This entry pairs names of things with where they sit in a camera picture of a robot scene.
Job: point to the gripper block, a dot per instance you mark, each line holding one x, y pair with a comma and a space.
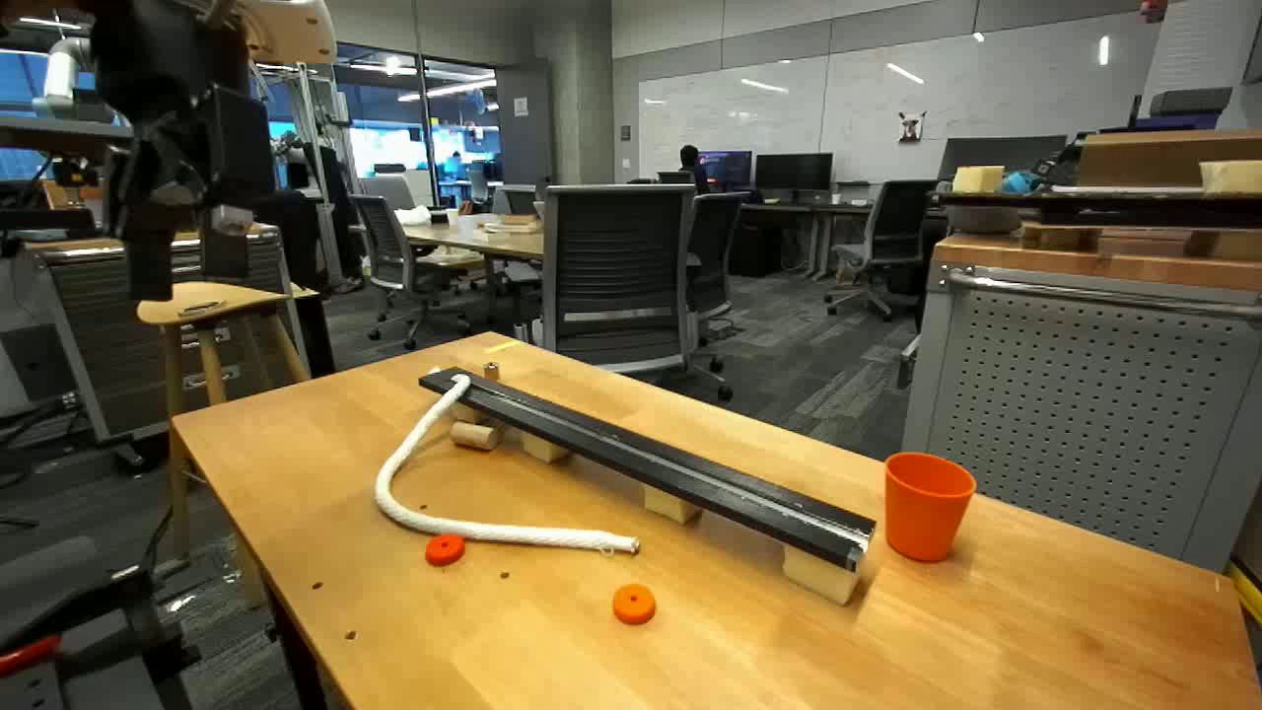
152, 199

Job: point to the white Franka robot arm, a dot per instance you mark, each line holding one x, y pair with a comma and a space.
159, 53

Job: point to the wooden stool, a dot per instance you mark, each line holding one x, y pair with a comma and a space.
218, 307

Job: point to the grey low cabinet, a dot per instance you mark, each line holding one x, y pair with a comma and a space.
92, 341

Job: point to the light wooden office table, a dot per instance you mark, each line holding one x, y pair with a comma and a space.
478, 238

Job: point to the short wooden cylinder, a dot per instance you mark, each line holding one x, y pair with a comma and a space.
473, 434

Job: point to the orange plastic disc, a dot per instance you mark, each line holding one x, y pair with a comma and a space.
445, 549
631, 605

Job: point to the grey mesh office chair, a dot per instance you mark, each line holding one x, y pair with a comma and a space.
616, 279

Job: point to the seated person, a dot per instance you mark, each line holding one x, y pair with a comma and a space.
686, 161

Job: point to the dark office chair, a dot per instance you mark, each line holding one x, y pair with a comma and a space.
891, 238
714, 257

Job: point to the black computer monitor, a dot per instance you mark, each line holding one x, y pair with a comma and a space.
794, 174
725, 169

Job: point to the orange plastic cup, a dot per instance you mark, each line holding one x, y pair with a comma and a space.
923, 507

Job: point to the grey perforated tool cabinet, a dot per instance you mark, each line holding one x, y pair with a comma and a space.
1090, 409

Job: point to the brown wooden box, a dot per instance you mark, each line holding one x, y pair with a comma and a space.
1157, 161

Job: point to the long black rail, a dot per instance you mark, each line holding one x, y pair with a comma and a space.
655, 464

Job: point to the small wall poster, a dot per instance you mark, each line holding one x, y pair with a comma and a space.
911, 128

